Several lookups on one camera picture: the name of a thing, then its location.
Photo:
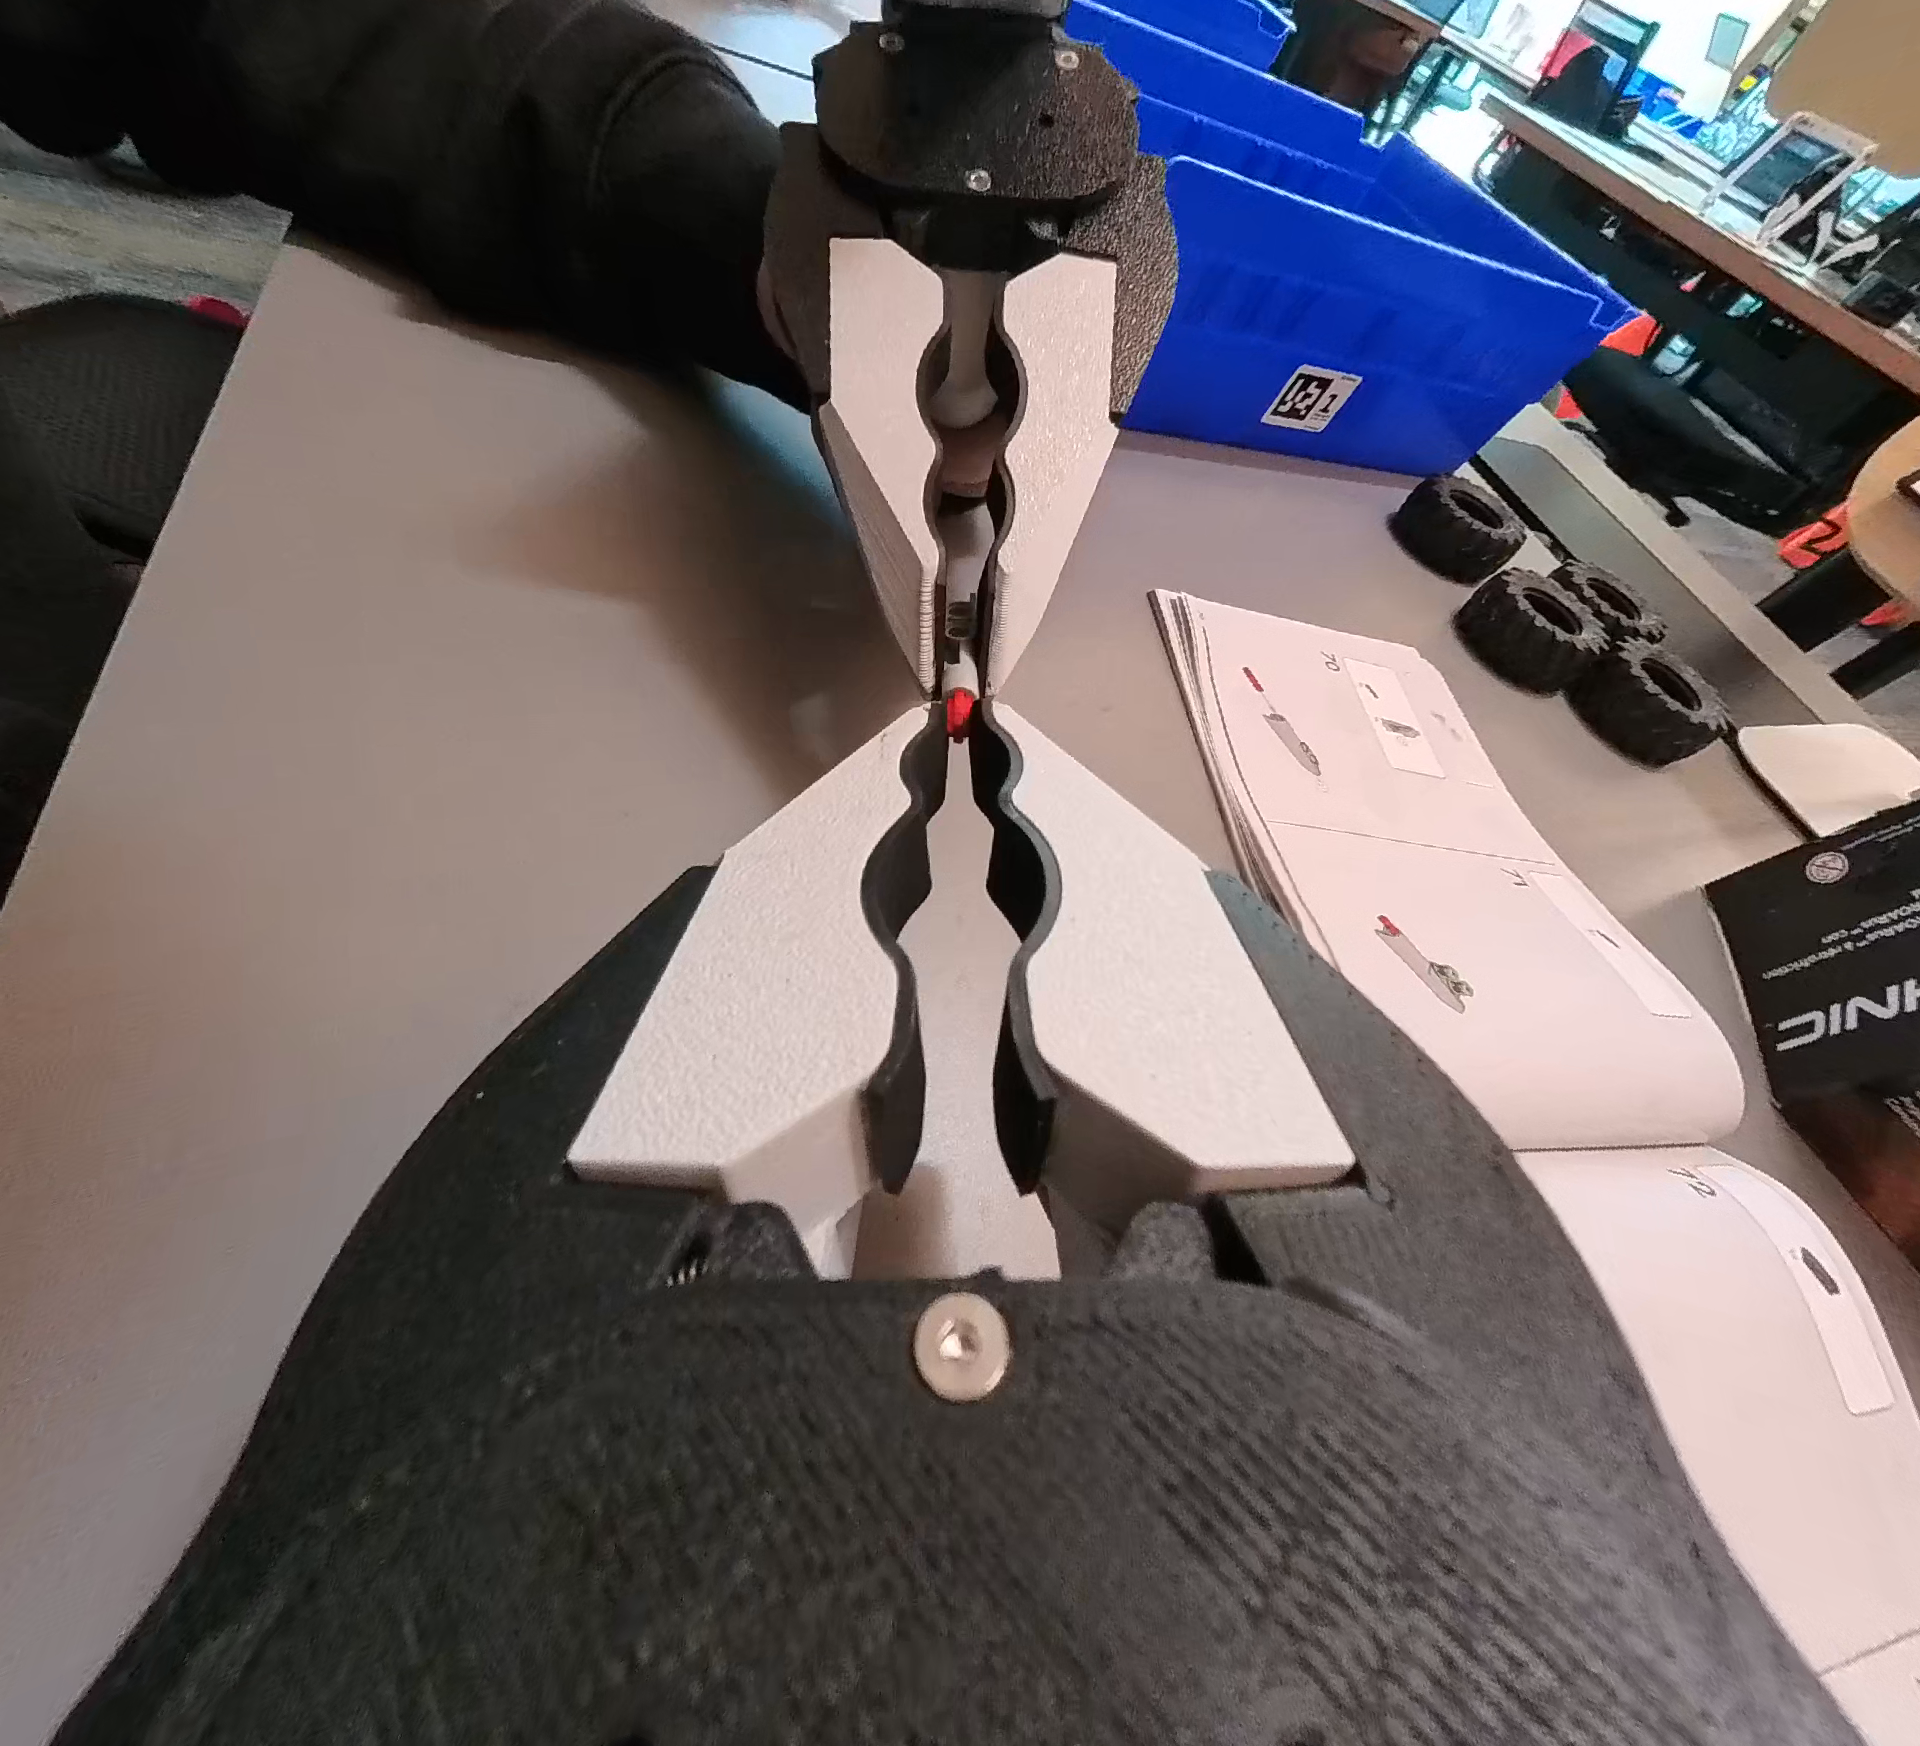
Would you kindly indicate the black toy tire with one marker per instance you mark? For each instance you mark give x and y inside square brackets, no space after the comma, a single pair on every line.
[1647,709]
[1616,598]
[1457,527]
[1523,634]

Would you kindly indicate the red toy axle pin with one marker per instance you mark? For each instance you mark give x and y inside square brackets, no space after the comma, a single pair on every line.
[962,711]

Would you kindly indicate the open instruction booklet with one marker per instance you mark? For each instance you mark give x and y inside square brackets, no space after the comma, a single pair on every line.
[1499,965]

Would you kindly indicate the grey toy connector piece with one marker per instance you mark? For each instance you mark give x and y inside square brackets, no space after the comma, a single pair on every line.
[959,679]

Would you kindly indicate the background table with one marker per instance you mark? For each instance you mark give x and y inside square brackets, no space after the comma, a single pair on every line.
[1679,202]

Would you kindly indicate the black toy set box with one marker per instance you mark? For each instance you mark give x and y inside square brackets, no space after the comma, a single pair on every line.
[1830,965]

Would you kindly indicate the person's left forearm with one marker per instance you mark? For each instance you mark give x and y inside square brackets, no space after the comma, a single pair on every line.
[374,96]

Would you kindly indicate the black mesh chair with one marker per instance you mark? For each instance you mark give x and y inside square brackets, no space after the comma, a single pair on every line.
[104,456]

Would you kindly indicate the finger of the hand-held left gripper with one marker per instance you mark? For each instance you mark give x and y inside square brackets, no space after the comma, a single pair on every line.
[877,426]
[1066,426]

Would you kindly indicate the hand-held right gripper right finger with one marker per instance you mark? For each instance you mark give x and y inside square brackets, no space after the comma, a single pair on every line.
[1184,1026]

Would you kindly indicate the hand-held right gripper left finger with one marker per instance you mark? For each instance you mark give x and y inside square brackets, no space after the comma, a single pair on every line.
[733,1026]

